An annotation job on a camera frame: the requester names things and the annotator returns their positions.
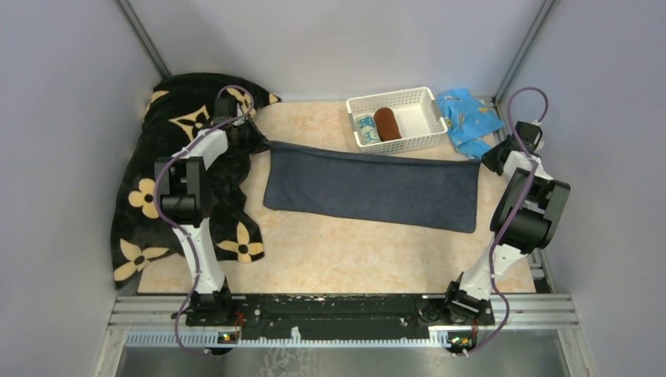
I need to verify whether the grey blue towel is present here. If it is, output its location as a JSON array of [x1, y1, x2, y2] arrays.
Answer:
[[263, 141, 480, 233]]

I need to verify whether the white plastic basket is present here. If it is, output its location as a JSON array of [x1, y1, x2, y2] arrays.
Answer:
[[346, 86, 448, 155]]

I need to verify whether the teal rabbit pattern towel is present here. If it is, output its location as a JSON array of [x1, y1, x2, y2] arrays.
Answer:
[[357, 114, 381, 145]]

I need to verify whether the brown towel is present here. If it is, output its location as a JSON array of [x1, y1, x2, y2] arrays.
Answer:
[[373, 108, 402, 141]]

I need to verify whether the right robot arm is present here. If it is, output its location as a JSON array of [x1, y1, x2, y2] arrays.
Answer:
[[442, 121, 571, 324]]

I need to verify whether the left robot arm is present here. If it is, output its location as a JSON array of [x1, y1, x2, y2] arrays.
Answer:
[[153, 98, 254, 327]]

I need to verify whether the light blue cloth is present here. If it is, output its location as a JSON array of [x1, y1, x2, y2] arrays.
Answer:
[[436, 88, 504, 159]]

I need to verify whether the black blanket with tan flowers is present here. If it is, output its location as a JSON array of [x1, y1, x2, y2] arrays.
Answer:
[[110, 73, 281, 291]]

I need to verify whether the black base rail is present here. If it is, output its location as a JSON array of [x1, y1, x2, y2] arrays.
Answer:
[[183, 294, 495, 341]]

